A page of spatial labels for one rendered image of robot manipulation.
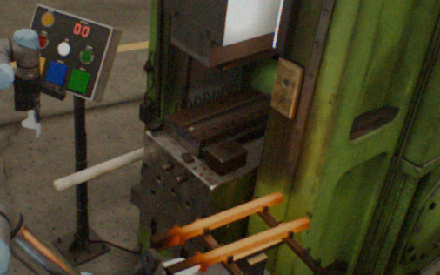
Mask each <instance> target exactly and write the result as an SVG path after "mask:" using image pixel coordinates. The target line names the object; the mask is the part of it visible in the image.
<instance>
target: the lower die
mask: <svg viewBox="0 0 440 275"><path fill-rule="evenodd" d="M263 96H267V97H269V98H270V99H271V94H268V93H267V94H263V93H262V92H261V91H260V90H255V89H253V88H251V87H250V86H249V87H246V88H243V89H241V90H239V91H234V92H232V93H230V94H229V95H227V94H225V95H223V96H221V97H220V98H218V97H217V98H214V99H211V100H210V101H208V102H202V104H196V105H194V106H192V108H190V107H189V108H188V109H183V110H182V111H176V112H173V113H171V114H169V115H167V116H165V118H164V128H163V131H164V132H166V133H167V134H168V135H169V136H171V137H172V139H175V140H176V141H177V140H178V139H179V141H177V142H178V143H179V144H180V145H181V146H182V147H184V148H185V149H187V150H188V151H189V152H190V153H191V154H192V155H194V156H196V158H197V159H199V158H202V157H203V156H205V155H203V154H202V153H201V149H202V148H203V147H205V145H206V144H207V138H208V137H207V134H206V133H205V132H203V131H206V132H208V133H209V135H210V140H209V144H213V143H215V142H216V140H217V130H216V129H213V131H212V130H211V128H212V127H213V126H216V127H217V128H218V132H219V136H218V140H221V139H225V136H226V133H227V127H226V126H225V124H227V125H228V126H229V135H228V136H229V137H231V136H233V135H234V134H235V132H236V130H237V124H236V123H235V122H234V121H233V124H232V123H231V120H232V119H235V120H236V121H237V122H238V124H239V127H238V133H239V132H243V131H244V129H245V126H246V119H245V118H244V117H242V119H241V116H245V117H247V118H248V121H249V123H248V129H250V128H252V127H253V126H254V124H255V121H256V117H255V116H254V115H253V114H251V116H249V114H250V113H251V112H254V113H256V116H257V122H256V125H258V124H262V123H263V111H260V112H258V110H259V109H263V110H264V111H265V114H266V117H265V122H267V121H268V116H269V112H270V104H271V100H270V101H268V102H263V103H261V104H258V105H256V106H254V107H251V108H249V109H245V110H242V111H239V112H237V113H235V114H233V115H230V116H228V117H223V118H220V119H218V120H217V121H214V122H211V123H210V124H204V125H202V126H199V127H197V128H196V129H193V130H191V131H189V133H188V132H187V131H185V130H184V129H183V126H184V125H185V124H190V123H193V122H196V121H197V120H199V119H202V118H204V117H210V116H212V115H214V114H217V113H218V112H221V111H225V110H227V109H231V108H233V107H236V106H238V105H240V104H244V103H246V102H250V101H253V100H255V99H257V98H260V97H263ZM221 124H224V125H223V126H221ZM202 132H203V134H202Z"/></svg>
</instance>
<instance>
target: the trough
mask: <svg viewBox="0 0 440 275"><path fill-rule="evenodd" d="M270 100H271V99H270V98H269V97H267V96H263V97H260V98H257V99H255V100H253V101H250V102H246V103H244V104H240V105H238V106H236V107H233V108H231V109H227V110H225V111H221V112H218V113H217V114H214V115H212V116H210V117H204V118H202V119H199V120H197V121H196V122H193V123H190V124H185V125H184V126H183V129H184V130H185V131H187V132H188V133H189V131H190V130H189V128H190V127H192V128H194V129H196V128H197V127H199V126H202V125H204V124H210V123H211V122H214V121H217V120H218V119H220V118H223V117H228V116H230V115H233V114H235V113H237V112H239V111H242V110H245V109H249V108H251V107H254V106H256V105H258V104H261V103H263V102H268V101H270Z"/></svg>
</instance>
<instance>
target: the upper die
mask: <svg viewBox="0 0 440 275"><path fill-rule="evenodd" d="M177 17H178V16H177ZM177 17H173V16H172V26H171V37H170V41H171V42H172V43H173V44H174V45H175V46H176V47H178V48H179V49H181V50H183V51H185V52H186V53H188V55H190V56H193V57H194V58H195V59H196V60H197V61H199V62H200V63H202V64H204V65H206V66H207V67H209V68H210V67H211V66H215V65H218V64H225V63H227V62H229V61H233V60H235V59H238V58H240V57H245V56H249V55H253V54H256V53H258V52H261V51H264V50H267V49H272V46H274V42H275V38H276V33H277V32H276V31H275V32H272V33H267V34H263V35H261V36H258V37H253V38H250V39H248V40H244V41H239V42H236V43H233V44H228V45H225V46H222V45H220V44H218V43H217V42H216V41H212V40H211V39H210V35H209V36H205V35H204V34H203V33H200V32H199V31H197V30H196V29H194V28H193V27H191V26H189V25H188V24H186V23H184V22H183V21H181V20H180V19H179V18H177Z"/></svg>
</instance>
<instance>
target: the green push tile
mask: <svg viewBox="0 0 440 275"><path fill-rule="evenodd" d="M90 75H91V74H90V73H87V72H84V71H80V70H76V69H74V70H73V71H72V74H71V78H70V82H69V85H68V88H70V89H72V90H74V91H78V92H81V93H83V94H86V91H87V88H88V86H89V83H90Z"/></svg>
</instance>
